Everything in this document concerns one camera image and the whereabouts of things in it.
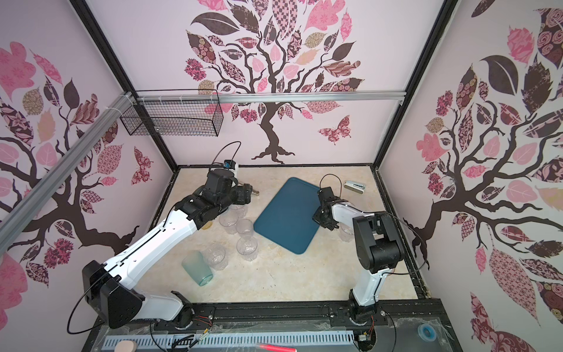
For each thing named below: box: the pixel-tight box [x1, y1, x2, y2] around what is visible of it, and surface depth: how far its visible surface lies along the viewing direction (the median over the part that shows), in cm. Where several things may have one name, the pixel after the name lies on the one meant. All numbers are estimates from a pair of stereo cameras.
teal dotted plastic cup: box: [181, 250, 214, 287], surface depth 83 cm
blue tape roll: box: [417, 324, 437, 342], surface depth 71 cm
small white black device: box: [343, 180, 366, 195], surface depth 111 cm
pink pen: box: [258, 343, 298, 352], surface depth 70 cm
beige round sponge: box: [114, 340, 139, 352], surface depth 69 cm
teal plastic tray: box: [253, 176, 321, 255], surface depth 102 cm
